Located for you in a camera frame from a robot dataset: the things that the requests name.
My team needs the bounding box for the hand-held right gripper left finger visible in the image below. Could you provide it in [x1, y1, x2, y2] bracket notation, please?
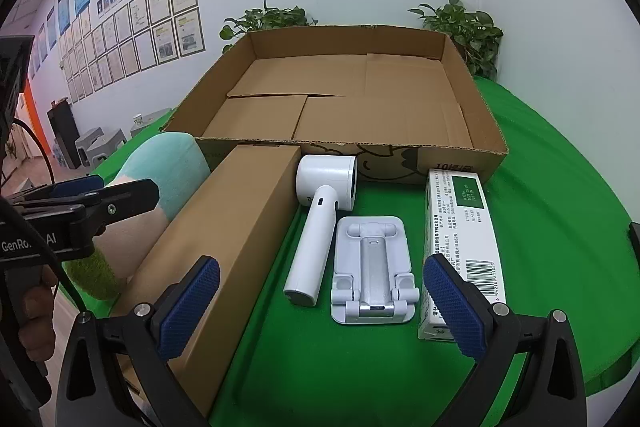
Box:
[55, 255, 221, 427]

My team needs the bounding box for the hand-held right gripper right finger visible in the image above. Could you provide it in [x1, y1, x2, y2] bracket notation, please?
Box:
[422, 253, 587, 427]

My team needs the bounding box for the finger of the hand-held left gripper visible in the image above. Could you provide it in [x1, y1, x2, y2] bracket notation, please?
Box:
[75, 178, 160, 235]
[15, 175, 103, 204]

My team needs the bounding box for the pastel plush toy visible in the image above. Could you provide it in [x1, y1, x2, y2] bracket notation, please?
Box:
[62, 132, 211, 303]

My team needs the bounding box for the long brown cardboard box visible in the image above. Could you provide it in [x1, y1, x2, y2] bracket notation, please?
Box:
[111, 144, 303, 418]

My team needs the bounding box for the white folding phone stand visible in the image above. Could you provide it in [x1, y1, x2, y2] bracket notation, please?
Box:
[330, 216, 420, 325]

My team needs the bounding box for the white hair dryer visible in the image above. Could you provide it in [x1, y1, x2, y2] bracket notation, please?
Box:
[283, 154, 359, 307]

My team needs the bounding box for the cardboard tray box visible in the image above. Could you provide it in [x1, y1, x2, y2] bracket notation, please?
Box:
[162, 25, 510, 186]

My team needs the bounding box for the person's left hand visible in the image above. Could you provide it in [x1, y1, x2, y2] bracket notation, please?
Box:
[16, 264, 60, 378]

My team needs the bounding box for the grey plastic stool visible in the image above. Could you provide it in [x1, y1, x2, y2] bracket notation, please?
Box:
[75, 127, 108, 168]
[87, 129, 128, 168]

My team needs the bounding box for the black cabinet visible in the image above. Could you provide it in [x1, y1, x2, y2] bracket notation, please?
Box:
[47, 98, 83, 170]

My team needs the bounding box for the white green medicine box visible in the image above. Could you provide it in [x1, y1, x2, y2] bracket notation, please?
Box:
[417, 168, 508, 343]

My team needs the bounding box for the green tablecloth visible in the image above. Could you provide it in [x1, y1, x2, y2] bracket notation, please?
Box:
[57, 77, 640, 427]

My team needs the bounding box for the black flat device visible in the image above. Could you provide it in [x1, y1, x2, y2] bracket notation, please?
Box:
[628, 222, 640, 269]

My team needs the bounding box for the green potted plant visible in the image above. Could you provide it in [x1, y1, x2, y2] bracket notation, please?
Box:
[220, 0, 318, 55]
[407, 0, 505, 82]

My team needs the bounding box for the wall of framed certificates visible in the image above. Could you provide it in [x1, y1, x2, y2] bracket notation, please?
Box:
[60, 0, 206, 105]

